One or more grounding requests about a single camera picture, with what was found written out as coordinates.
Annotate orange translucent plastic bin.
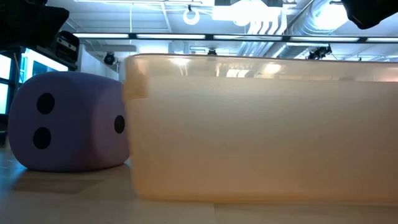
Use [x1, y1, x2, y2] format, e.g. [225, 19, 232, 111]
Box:
[123, 53, 398, 206]

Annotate white hanging ring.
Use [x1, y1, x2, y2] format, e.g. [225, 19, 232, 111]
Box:
[182, 6, 201, 26]

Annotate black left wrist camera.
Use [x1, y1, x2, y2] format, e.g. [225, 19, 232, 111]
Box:
[55, 30, 80, 63]

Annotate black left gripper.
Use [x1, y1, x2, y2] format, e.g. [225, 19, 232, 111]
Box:
[0, 0, 70, 52]

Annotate silver ventilation duct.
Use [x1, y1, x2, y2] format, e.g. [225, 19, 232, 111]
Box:
[273, 0, 349, 58]

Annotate black ceiling device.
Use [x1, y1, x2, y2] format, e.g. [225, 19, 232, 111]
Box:
[307, 45, 333, 60]

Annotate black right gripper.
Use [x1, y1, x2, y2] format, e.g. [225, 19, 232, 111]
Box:
[341, 0, 398, 30]

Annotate purple foam die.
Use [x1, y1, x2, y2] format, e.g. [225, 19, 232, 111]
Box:
[8, 71, 131, 172]

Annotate large bright window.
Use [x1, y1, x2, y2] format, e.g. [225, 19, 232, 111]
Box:
[0, 48, 69, 115]

